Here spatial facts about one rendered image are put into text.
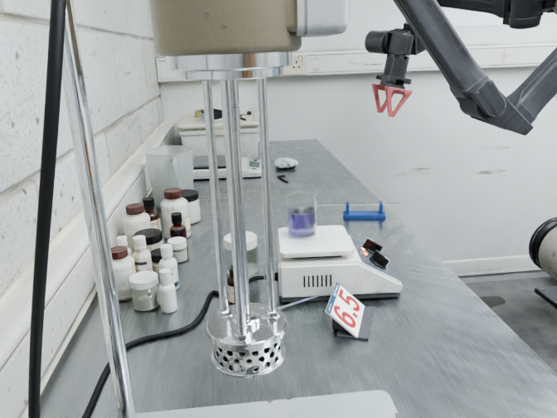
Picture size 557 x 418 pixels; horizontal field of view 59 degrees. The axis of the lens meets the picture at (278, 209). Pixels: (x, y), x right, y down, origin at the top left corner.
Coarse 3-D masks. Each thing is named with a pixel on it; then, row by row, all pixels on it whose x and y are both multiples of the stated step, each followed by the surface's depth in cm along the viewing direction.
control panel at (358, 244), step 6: (354, 240) 88; (360, 246) 85; (360, 252) 82; (366, 252) 84; (366, 258) 81; (366, 264) 78; (372, 264) 80; (384, 270) 79; (390, 270) 81; (396, 276) 80
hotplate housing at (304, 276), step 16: (320, 256) 79; (336, 256) 79; (352, 256) 79; (288, 272) 77; (304, 272) 77; (320, 272) 77; (336, 272) 77; (352, 272) 77; (368, 272) 78; (288, 288) 78; (304, 288) 78; (320, 288) 78; (352, 288) 78; (368, 288) 78; (384, 288) 78; (400, 288) 79
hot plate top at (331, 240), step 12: (324, 228) 87; (336, 228) 86; (288, 240) 82; (300, 240) 82; (312, 240) 82; (324, 240) 81; (336, 240) 81; (348, 240) 81; (288, 252) 77; (300, 252) 77; (312, 252) 77; (324, 252) 77; (336, 252) 77; (348, 252) 77
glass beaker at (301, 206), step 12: (300, 192) 84; (312, 192) 83; (288, 204) 81; (300, 204) 80; (312, 204) 81; (288, 216) 82; (300, 216) 80; (312, 216) 81; (288, 228) 83; (300, 228) 81; (312, 228) 82
